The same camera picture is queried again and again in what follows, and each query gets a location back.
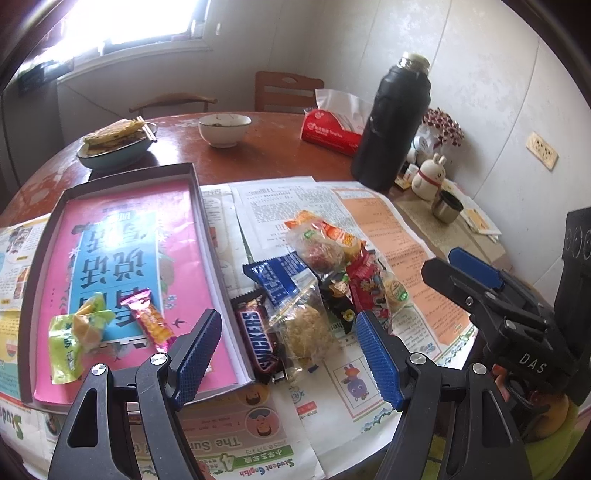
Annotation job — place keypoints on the black white text newspaper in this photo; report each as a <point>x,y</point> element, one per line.
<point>268,207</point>

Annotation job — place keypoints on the teal bowl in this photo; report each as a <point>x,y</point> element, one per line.
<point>111,159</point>

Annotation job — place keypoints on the pink orange snack packet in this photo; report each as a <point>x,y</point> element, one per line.
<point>147,321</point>

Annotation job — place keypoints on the red cartoon snack packet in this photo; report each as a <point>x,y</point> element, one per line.
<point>364,281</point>

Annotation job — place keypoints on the white ceramic bowl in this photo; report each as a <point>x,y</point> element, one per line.
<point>225,134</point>

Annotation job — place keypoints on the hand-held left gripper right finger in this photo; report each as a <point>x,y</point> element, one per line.
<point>376,360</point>

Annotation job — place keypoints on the blue snack packet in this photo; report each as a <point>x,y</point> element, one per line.
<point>277,277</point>

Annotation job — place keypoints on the wooden chair with solid back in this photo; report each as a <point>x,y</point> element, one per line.
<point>286,92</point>

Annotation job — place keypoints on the steel cup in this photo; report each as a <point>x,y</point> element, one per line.
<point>447,207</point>

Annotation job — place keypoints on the person's right hand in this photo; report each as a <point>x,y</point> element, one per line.
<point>551,413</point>

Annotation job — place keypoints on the clear shredded pastry packet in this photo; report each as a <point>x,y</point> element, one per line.
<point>304,332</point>

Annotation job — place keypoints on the student newspaper with green heading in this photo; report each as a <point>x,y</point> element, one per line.
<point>258,429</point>

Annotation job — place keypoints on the stack of flatbreads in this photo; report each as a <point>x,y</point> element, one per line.
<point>115,134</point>

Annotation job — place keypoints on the round cracker packet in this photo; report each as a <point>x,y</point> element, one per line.
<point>398,293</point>

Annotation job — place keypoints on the person's right forearm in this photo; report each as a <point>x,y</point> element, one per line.
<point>554,450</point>

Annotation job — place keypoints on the shallow brown cardboard box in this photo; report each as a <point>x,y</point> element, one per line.
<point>52,258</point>

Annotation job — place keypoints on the brown chocolate bar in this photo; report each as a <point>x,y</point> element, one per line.
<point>256,337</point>

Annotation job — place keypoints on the bright window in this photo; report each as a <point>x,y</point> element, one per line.
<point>129,21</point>

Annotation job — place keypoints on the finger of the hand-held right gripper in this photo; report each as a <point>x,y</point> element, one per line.
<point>475,264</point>
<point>450,281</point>

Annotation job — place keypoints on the wooden chair with curved rail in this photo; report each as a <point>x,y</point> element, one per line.
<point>171,99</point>

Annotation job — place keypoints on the white rabbit figurine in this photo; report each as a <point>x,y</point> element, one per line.
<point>427,180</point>

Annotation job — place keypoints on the red tissue pack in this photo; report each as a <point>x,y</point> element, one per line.
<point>328,129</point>

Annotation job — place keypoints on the red white patterned flowers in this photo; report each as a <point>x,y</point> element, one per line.
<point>443,127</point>

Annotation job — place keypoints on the beige wall socket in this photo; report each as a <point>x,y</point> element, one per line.
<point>542,151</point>

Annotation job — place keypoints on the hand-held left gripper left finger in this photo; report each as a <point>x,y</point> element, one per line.
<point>198,350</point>

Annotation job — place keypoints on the wooden chopstick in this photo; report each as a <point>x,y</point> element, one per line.
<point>151,130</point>
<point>147,130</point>

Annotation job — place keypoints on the black cartoon snack packet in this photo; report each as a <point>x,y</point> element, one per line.
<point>339,295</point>

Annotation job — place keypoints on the yellow card booklet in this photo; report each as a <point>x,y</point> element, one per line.
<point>480,224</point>

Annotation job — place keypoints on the green snack packet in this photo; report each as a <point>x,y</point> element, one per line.
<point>74,341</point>

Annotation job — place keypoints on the newspaper with orange panel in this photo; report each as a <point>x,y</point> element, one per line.
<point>392,221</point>

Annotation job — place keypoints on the black thermos flask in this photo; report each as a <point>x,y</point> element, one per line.
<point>392,129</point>

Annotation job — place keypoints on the colourful picture newspaper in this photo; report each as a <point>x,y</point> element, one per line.
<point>18,258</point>

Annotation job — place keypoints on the newspaper with cartoon columns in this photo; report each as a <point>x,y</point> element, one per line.
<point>221,230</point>

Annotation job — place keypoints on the clear red candy packet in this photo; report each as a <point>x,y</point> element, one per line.
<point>318,251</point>

